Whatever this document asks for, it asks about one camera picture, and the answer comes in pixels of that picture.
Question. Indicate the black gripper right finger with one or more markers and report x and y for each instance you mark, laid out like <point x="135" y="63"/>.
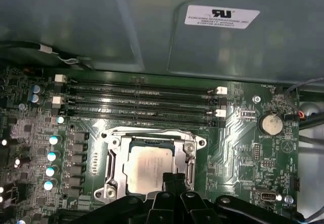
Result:
<point x="192" y="208"/>

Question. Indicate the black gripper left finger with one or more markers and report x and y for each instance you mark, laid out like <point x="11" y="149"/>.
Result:
<point x="162" y="208"/>

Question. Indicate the silver CPU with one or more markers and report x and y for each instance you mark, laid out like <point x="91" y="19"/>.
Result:
<point x="144" y="168"/>

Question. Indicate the metal socket cover frame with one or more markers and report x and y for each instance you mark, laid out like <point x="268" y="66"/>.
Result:
<point x="121" y="166"/>

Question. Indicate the RAM slot white clips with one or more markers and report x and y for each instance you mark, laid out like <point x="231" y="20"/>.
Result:
<point x="136" y="106"/>
<point x="136" y="85"/>

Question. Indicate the green motherboard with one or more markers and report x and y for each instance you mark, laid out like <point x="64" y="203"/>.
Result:
<point x="240" y="158"/>

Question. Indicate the silver USB port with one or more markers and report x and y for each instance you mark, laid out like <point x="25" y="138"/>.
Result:
<point x="267" y="196"/>

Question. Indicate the black pin header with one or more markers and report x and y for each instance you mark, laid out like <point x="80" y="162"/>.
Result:
<point x="257" y="152"/>

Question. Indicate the grey square inductor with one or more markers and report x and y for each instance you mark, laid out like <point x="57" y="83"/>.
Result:
<point x="78" y="158"/>
<point x="75" y="192"/>
<point x="81" y="136"/>
<point x="80" y="148"/>
<point x="76" y="181"/>
<point x="77" y="170"/>

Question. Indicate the silver-top capacitor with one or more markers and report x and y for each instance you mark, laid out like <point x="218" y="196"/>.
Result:
<point x="288" y="199"/>
<point x="36" y="88"/>
<point x="51" y="156"/>
<point x="60" y="119"/>
<point x="54" y="140"/>
<point x="17" y="161"/>
<point x="50" y="171"/>
<point x="22" y="106"/>
<point x="3" y="142"/>
<point x="48" y="185"/>
<point x="34" y="98"/>

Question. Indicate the black board connector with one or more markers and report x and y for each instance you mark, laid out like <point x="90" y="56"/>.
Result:
<point x="296" y="183"/>

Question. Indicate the silver coin battery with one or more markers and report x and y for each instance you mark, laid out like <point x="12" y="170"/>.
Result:
<point x="271" y="125"/>

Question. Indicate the silver board screw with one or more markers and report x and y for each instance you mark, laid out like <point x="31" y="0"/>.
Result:
<point x="257" y="99"/>

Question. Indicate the white printed label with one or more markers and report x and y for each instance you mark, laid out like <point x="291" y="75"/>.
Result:
<point x="222" y="19"/>

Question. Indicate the black grey PC case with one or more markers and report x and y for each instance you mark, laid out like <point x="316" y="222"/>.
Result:
<point x="101" y="19"/>

